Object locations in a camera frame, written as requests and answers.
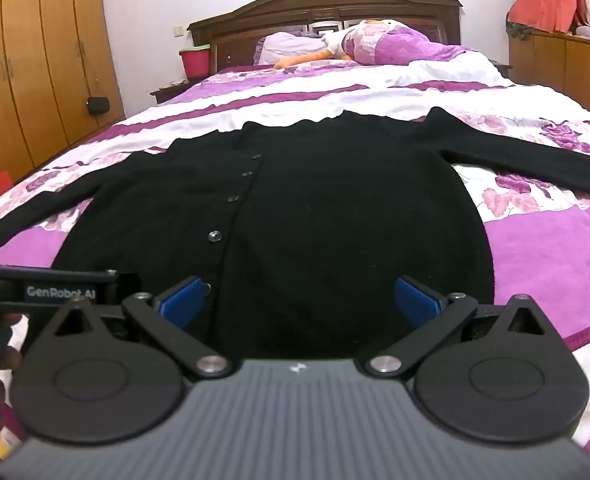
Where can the dark wooden nightstand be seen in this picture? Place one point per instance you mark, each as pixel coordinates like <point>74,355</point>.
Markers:
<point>167,92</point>

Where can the wall socket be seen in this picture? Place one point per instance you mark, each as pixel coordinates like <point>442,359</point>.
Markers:
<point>178,31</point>

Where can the dark wooden headboard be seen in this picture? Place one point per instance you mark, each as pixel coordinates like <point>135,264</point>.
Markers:
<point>325,2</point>

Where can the small black bag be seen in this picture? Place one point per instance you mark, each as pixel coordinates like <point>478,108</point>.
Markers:
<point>99,106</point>

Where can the lilac pillow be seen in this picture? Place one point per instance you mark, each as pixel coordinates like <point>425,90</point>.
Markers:
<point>290,47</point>

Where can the white and orange plush toy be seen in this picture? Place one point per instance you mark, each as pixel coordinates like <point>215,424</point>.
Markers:
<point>300,61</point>

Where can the folded purple floral quilt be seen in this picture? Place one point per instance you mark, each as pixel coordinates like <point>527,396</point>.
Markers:
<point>415,45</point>

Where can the person's left hand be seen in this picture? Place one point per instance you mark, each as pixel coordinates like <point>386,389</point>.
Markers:
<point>11,357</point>

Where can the purple floral bedspread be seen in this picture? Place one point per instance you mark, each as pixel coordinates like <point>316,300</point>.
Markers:
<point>550,260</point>

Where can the black button cardigan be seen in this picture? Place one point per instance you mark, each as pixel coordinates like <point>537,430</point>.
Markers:
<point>325,210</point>

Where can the red bucket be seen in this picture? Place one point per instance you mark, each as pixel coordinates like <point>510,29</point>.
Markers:
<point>195,65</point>

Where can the wooden wardrobe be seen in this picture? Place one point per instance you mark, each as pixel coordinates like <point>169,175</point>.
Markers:
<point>35,60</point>

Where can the papers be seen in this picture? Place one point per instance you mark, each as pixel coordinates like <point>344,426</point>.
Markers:
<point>176,83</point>

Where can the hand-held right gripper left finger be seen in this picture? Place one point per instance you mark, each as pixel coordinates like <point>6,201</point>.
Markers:
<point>182,301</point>

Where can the low wooden cabinet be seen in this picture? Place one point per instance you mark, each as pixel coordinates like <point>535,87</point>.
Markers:
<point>565,70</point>

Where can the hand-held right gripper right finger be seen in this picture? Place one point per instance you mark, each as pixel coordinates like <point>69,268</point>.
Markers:
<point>417,304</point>

